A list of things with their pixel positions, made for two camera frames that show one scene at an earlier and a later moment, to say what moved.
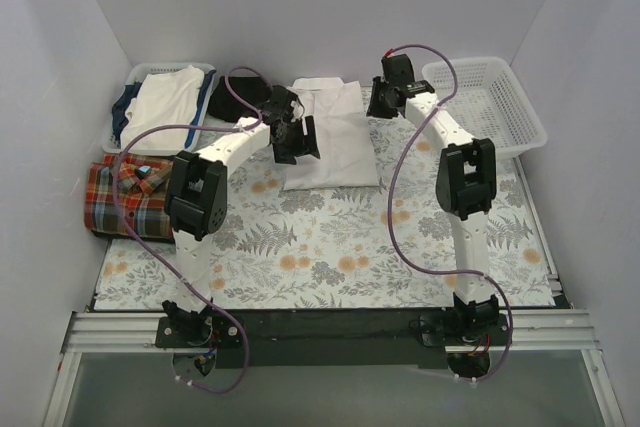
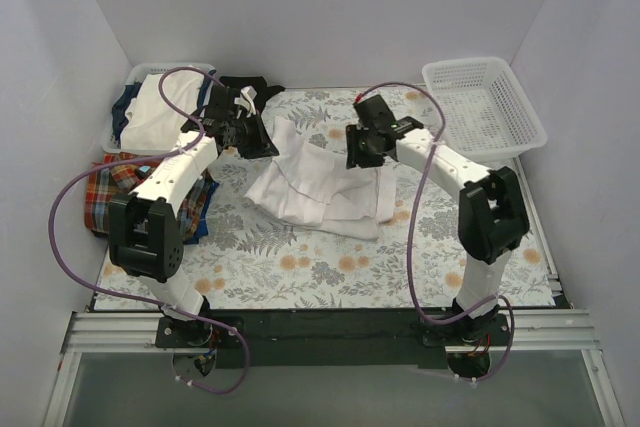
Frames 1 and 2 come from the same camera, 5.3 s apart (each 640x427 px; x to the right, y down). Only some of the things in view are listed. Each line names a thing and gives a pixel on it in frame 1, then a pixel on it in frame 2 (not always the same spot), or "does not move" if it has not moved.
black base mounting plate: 333,339 does not move
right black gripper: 376,101 -> 361,145
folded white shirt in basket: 165,99 does not move
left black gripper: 298,142 -> 258,137
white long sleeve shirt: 347,157 -> 311,189
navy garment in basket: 118,115 does not move
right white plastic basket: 490,103 does not move
